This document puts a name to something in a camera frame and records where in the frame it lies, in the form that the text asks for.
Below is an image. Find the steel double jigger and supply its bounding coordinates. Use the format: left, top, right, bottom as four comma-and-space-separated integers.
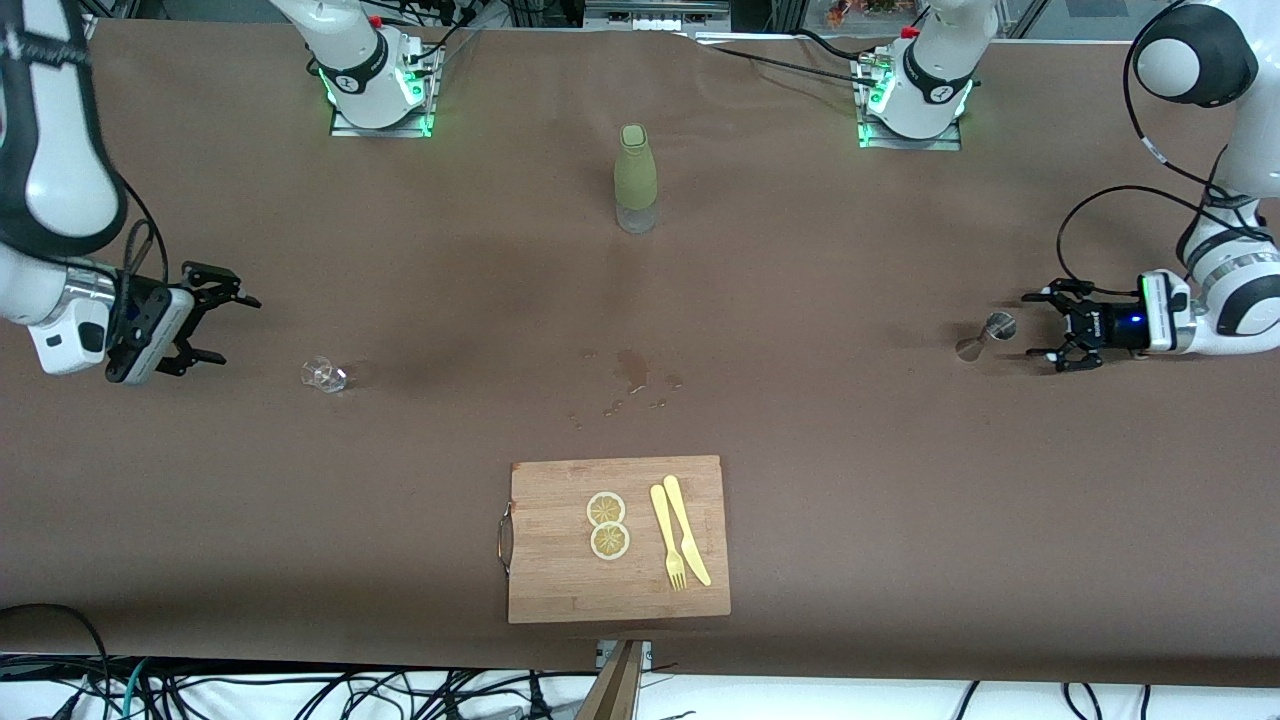
955, 311, 1018, 362

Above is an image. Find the clear glass cup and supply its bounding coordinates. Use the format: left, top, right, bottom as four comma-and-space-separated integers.
300, 354, 351, 394

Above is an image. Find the orange plastic item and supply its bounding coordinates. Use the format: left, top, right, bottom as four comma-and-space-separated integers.
825, 0, 926, 26

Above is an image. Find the yellow plastic knife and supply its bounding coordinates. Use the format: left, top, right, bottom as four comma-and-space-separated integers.
663, 474, 713, 588

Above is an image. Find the wooden cutting board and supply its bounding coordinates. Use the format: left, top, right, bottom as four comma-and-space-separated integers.
497, 455, 732, 625

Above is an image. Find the green sleeved glass bottle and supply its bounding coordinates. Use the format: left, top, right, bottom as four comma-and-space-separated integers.
613, 124, 660, 235

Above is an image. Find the yellow plastic fork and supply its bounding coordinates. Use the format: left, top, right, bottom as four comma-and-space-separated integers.
650, 484, 687, 592

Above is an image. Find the grey metal box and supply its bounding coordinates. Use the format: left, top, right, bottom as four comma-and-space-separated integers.
583, 0, 732, 33

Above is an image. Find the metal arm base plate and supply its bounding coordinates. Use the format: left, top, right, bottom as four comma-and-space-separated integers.
856, 52, 964, 152
329, 40, 438, 139

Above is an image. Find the black looped floor cable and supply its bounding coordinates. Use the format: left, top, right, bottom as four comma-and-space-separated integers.
0, 603, 113, 720

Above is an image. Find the teal floor cable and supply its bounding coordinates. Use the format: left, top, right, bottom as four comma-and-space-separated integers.
95, 658, 151, 720

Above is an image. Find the black table cable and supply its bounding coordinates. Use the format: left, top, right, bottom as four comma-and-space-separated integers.
697, 42, 873, 86

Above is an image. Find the wooden post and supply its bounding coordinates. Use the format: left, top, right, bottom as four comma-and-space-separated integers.
575, 640, 646, 720

